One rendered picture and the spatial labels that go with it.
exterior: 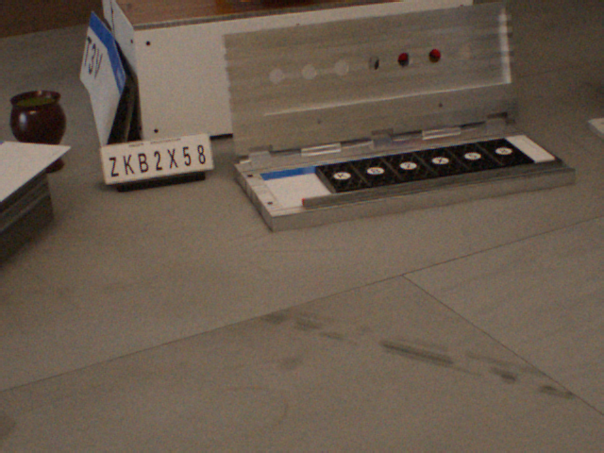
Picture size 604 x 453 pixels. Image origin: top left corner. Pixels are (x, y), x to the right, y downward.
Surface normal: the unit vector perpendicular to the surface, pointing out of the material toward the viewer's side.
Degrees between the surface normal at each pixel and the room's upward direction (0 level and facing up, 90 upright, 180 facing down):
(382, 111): 77
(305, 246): 0
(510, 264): 0
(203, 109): 90
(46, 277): 0
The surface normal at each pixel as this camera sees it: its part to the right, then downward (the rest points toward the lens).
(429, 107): 0.27, 0.17
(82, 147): -0.04, -0.91
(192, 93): 0.29, 0.39
